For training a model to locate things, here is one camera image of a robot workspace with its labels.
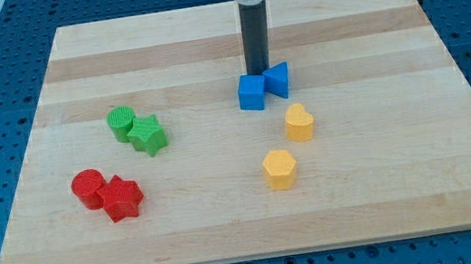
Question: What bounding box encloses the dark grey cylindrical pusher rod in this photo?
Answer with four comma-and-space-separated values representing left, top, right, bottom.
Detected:
238, 1, 269, 75

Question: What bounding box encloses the green star block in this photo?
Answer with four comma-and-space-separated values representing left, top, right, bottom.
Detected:
127, 115, 169, 156

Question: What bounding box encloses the red star block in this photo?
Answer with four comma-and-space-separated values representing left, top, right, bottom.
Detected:
97, 175, 145, 222

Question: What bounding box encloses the blue triangle block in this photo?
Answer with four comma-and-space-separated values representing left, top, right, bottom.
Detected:
262, 61, 289, 99

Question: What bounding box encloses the blue cube block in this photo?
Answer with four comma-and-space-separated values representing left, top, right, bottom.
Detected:
238, 75, 266, 111

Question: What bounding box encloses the yellow heart block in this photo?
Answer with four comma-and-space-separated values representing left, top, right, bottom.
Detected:
285, 103, 315, 142

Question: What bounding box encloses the yellow hexagon block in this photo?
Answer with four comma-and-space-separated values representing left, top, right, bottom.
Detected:
261, 149, 297, 191

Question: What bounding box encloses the green cylinder block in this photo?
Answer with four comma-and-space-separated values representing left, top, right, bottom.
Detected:
106, 106, 135, 143

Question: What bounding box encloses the wooden board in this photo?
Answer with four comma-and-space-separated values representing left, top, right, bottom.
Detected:
0, 0, 471, 264

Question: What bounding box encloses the red cylinder block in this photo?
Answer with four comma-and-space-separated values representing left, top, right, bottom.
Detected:
71, 168, 106, 210

